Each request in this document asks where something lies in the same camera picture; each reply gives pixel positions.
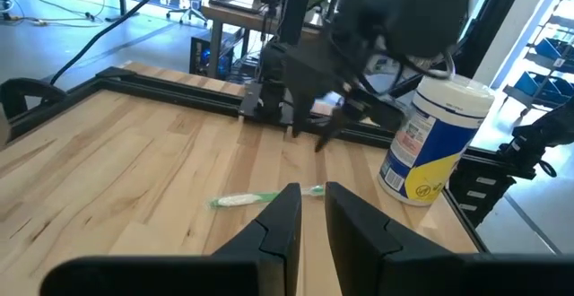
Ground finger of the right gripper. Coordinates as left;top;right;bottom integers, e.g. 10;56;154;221
315;107;355;153
291;96;315;139

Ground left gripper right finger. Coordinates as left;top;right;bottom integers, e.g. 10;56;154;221
325;180;453;296

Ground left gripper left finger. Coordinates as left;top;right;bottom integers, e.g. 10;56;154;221
211;181;303;296

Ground green toothbrush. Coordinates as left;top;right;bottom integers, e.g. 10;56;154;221
206;184;325;210

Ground white wipes canister yellow label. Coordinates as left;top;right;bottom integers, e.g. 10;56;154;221
377;74;497;207

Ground wooden desk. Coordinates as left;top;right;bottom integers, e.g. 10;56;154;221
200;0;328;80

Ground computer tower blue lights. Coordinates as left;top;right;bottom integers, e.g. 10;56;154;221
189;35;235;80

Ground blue storage bin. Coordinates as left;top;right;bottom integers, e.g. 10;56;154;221
510;70;574;105
533;37;574;63

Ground black upright post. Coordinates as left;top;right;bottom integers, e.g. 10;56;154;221
451;0;533;84
276;0;316;48

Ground right arm supply cable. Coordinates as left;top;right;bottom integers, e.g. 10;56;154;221
48;0;192;86

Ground black frame hook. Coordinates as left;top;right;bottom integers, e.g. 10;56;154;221
0;77;68;120

